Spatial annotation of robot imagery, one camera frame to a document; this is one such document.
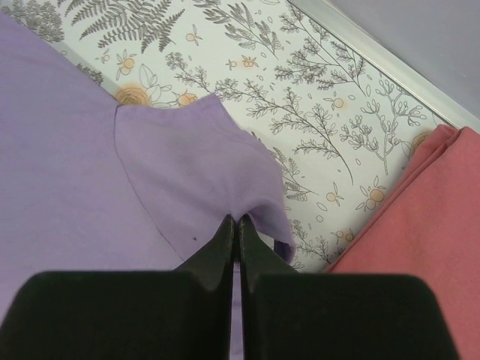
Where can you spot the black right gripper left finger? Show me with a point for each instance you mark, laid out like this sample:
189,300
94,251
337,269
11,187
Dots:
180,314

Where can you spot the aluminium frame rail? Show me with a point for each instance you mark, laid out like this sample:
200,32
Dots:
385,61

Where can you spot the folded red t shirt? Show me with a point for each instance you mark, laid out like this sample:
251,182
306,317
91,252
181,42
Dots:
428,227

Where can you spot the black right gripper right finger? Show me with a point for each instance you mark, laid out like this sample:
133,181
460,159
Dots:
291,315

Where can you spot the purple t shirt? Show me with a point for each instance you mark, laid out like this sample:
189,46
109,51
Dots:
91,185

